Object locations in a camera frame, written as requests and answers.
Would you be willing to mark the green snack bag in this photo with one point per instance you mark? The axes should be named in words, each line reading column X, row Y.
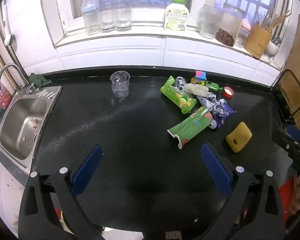
column 177, row 96
column 191, row 126

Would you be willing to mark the stainless steel sink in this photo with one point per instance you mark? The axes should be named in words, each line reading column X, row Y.
column 23, row 123

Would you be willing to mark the white ceramic jar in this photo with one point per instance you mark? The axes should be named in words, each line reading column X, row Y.
column 272, row 49

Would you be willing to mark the clear glass right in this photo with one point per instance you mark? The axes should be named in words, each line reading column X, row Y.
column 123, row 14

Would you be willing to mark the blue white paper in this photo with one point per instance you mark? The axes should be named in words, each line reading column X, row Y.
column 210, row 100

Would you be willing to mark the silver patterned can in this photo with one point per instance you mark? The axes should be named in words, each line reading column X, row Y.
column 180, row 83

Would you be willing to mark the white wall brush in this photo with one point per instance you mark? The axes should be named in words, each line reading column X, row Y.
column 8, row 40

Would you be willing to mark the glass jar with spices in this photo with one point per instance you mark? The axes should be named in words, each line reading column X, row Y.
column 230, row 23

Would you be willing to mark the green cloth by faucet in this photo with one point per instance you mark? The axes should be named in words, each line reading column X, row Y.
column 38, row 80

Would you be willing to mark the purple toothpaste tube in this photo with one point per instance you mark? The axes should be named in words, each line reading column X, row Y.
column 220, row 114

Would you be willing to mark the green pump soap bottle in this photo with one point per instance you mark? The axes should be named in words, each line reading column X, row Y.
column 176, row 16

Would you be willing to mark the yellow tape spool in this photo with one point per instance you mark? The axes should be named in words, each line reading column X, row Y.
column 199, row 82

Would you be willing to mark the small pink lid jar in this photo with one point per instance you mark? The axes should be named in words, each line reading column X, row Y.
column 243, row 33

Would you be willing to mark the clear glass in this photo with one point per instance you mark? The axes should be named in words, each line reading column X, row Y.
column 123, row 14
column 105, row 14

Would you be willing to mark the bamboo chopstick holder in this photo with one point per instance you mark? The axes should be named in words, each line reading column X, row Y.
column 261, row 33

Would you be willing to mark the clear empty glass jar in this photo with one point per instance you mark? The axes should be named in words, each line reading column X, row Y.
column 209, row 19

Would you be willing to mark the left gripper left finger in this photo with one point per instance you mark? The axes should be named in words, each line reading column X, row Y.
column 37, row 215

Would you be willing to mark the person's right hand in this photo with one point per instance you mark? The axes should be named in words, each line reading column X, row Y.
column 294, row 204

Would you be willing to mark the yellow sponge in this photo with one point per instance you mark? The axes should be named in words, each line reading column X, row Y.
column 239, row 137

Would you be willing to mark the pink blue small block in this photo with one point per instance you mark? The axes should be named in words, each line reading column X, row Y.
column 200, row 75

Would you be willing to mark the wooden cutting board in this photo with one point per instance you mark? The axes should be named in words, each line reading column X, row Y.
column 293, row 61

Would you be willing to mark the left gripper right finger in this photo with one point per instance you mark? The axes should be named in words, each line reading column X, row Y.
column 253, row 208

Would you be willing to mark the baby bottle blue collar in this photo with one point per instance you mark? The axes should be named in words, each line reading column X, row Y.
column 89, row 12

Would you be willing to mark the clear plastic measuring cup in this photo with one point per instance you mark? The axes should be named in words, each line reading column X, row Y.
column 120, row 83

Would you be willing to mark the black wire rack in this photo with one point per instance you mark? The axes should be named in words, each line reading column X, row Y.
column 287, row 94

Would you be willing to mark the clear glass left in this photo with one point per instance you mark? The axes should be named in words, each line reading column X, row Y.
column 105, row 14

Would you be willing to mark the red pink dish bottle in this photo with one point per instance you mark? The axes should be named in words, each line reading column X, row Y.
column 5, row 97

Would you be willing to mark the chrome faucet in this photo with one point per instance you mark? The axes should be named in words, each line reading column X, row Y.
column 22, row 83

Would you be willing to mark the red bottle cap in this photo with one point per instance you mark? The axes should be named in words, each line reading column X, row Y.
column 228, row 92

